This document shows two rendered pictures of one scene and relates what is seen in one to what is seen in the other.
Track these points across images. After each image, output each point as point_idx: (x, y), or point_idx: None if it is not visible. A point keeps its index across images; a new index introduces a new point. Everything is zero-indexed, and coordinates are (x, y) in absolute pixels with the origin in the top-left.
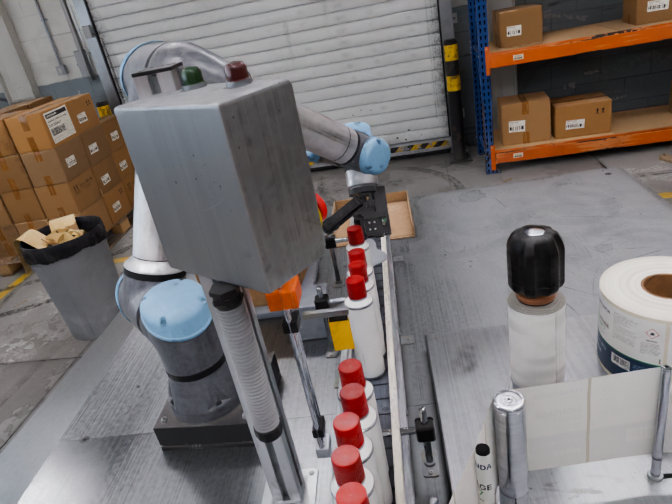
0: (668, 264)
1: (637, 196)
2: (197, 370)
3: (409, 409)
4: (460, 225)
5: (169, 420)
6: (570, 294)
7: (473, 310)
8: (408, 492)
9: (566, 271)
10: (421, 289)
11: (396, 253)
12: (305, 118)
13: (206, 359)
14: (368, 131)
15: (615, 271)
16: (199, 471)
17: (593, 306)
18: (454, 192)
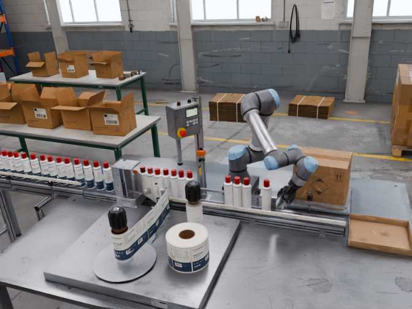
0: (197, 240)
1: None
2: (228, 167)
3: None
4: (354, 265)
5: None
6: (253, 271)
7: (260, 243)
8: (182, 205)
9: (273, 279)
10: (287, 235)
11: (329, 236)
12: (255, 132)
13: (229, 166)
14: (306, 164)
15: (203, 229)
16: (220, 186)
17: (240, 273)
18: None
